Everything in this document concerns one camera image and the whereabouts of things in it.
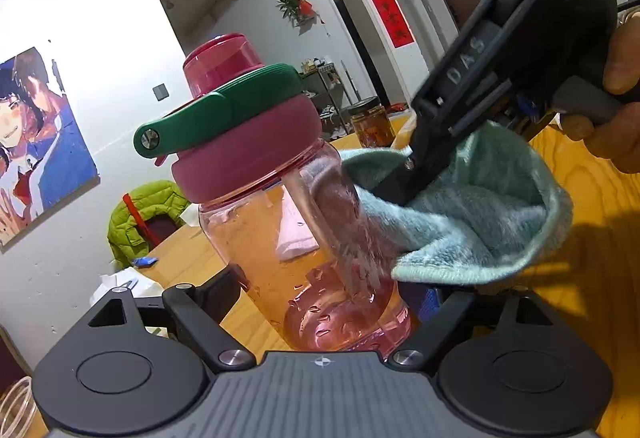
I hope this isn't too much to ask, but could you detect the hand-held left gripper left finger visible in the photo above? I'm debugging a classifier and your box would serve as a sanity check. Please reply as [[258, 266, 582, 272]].
[[87, 265, 257, 372]]

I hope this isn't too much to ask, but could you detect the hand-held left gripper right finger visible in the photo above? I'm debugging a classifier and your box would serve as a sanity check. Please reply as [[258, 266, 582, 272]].
[[387, 287, 557, 372]]

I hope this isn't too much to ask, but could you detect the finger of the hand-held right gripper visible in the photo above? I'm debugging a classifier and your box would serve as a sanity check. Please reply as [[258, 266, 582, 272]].
[[371, 110, 483, 207]]

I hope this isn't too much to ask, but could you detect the teal microfibre cloth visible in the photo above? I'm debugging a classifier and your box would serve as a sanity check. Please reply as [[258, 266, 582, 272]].
[[299, 120, 574, 289]]

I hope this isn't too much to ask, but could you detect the pink water bottle green handle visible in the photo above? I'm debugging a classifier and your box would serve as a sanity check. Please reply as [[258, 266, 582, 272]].
[[133, 33, 422, 353]]

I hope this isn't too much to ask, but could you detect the person's right hand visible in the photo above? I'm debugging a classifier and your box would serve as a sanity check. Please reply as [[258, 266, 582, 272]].
[[559, 12, 640, 175]]

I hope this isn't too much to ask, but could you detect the glass jar with black lid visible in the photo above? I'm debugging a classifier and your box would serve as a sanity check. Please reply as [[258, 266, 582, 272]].
[[348, 96, 397, 149]]

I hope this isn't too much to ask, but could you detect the dark red chair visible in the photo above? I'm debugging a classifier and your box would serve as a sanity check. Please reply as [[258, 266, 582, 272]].
[[141, 213, 182, 251]]

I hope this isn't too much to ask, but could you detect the pink folded cloth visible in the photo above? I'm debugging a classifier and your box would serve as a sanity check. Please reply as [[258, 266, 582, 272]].
[[276, 213, 322, 261]]

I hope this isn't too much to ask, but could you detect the white tissue paper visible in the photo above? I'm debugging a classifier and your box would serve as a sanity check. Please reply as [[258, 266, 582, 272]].
[[89, 266, 164, 309]]

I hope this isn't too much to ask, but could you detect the metal storage rack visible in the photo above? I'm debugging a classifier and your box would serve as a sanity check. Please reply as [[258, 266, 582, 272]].
[[299, 59, 357, 139]]

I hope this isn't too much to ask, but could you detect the lime green puffer jacket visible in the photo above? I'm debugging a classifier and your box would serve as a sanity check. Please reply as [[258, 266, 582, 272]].
[[107, 180, 194, 269]]

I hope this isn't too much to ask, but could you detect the clear plastic tube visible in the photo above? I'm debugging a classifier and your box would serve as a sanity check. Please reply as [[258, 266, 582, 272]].
[[0, 377, 37, 438]]

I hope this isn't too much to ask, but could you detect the green wall plant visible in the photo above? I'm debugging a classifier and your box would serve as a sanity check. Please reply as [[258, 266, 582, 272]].
[[271, 0, 322, 27]]

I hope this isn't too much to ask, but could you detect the anime wall poster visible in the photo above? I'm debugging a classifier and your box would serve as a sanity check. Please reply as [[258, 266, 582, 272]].
[[0, 46, 100, 249]]

